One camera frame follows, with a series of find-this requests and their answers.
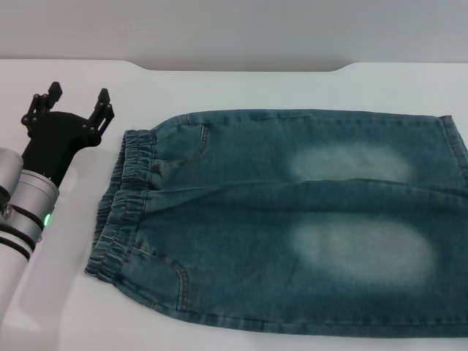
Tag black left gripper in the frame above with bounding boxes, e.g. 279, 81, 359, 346
20, 81, 116, 186

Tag blue denim shorts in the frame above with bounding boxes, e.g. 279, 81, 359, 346
84, 108, 468, 328

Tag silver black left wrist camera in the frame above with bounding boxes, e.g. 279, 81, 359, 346
0, 147, 23, 205

